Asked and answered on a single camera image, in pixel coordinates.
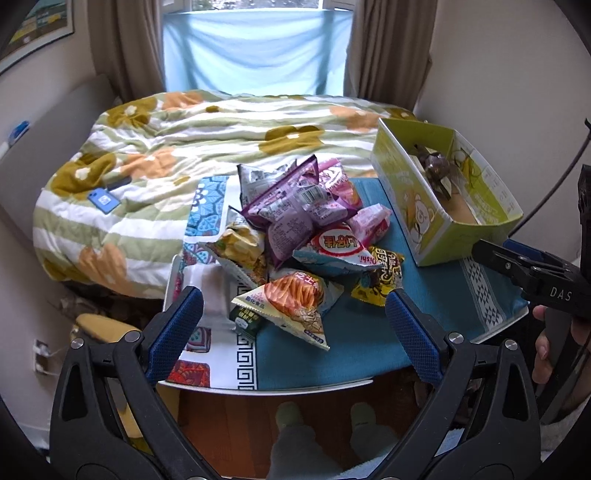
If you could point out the small blue object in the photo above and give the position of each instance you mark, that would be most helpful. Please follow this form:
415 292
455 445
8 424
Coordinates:
19 130

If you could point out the white wall outlet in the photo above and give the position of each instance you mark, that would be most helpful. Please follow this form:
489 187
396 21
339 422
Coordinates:
40 355

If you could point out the yellow chips packet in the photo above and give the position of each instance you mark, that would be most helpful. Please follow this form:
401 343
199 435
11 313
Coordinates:
240 244

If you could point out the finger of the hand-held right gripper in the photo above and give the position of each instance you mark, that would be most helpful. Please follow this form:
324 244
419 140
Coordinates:
531 248
503 261

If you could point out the small dark green packet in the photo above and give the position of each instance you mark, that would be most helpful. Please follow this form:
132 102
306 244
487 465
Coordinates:
247 323

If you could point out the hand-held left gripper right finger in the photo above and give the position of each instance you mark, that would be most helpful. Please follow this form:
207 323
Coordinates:
411 332

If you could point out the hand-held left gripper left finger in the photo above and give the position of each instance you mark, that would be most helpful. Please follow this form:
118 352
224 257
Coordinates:
178 323

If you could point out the pink striped snack packet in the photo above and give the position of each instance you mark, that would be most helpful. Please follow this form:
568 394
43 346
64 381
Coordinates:
341 184
369 224

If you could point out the blue card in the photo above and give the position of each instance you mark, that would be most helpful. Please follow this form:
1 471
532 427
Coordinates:
104 201

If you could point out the person's left leg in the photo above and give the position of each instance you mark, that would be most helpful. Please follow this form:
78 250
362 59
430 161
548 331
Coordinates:
293 434

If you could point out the person's right hand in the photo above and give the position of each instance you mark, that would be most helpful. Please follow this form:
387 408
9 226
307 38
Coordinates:
540 346

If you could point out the blue patterned table cloth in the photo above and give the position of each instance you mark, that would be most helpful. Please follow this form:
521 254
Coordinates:
369 341

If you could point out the floral striped blanket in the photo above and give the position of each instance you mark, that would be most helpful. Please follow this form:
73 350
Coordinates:
194 134

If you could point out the yellow brown snack packet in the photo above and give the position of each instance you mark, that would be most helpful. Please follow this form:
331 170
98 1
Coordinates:
377 279

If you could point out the wall poster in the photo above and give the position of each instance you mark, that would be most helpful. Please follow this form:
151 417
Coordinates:
32 27

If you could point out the crumpled dark wrapper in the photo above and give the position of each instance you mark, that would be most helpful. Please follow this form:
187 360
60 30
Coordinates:
436 168

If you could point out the grey headboard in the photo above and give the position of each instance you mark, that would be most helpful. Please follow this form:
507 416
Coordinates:
55 120

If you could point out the beige curtain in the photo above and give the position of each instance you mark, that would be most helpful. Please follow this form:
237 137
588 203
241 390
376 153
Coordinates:
127 46
390 46

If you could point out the orange white snack packet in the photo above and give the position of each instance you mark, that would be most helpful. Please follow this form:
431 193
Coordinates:
291 300

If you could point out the black phone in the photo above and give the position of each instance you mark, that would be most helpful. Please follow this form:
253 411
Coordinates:
117 183

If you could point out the silver snack packet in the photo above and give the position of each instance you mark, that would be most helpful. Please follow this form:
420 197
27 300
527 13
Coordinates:
253 177

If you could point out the light purple snack packet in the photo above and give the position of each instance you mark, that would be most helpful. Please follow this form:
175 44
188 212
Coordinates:
295 221

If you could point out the green cardboard box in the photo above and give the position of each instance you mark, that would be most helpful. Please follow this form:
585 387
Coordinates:
443 217

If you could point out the light blue window cloth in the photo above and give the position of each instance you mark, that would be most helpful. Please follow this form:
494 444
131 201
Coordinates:
254 50

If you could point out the dark purple snack packet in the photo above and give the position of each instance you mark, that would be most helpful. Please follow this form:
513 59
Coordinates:
277 194

